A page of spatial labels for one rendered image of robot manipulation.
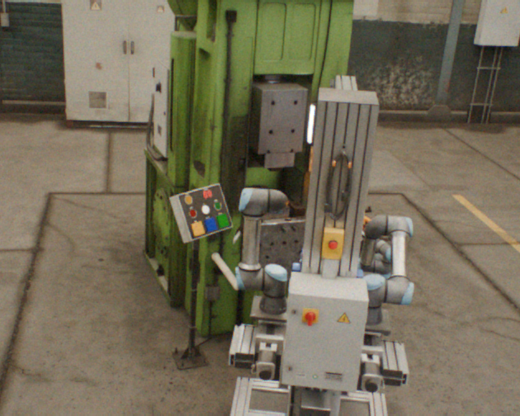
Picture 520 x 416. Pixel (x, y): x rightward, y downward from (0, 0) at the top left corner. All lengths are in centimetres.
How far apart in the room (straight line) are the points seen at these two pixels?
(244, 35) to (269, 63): 24
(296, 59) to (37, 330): 252
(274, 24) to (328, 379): 217
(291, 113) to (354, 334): 173
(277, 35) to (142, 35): 522
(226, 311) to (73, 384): 112
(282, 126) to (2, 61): 647
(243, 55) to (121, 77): 535
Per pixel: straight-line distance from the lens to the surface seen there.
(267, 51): 445
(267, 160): 447
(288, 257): 473
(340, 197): 313
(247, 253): 362
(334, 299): 310
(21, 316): 538
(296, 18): 450
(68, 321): 527
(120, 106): 972
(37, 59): 1032
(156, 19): 952
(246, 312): 496
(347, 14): 464
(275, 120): 441
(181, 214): 417
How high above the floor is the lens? 269
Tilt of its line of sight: 22 degrees down
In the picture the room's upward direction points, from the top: 4 degrees clockwise
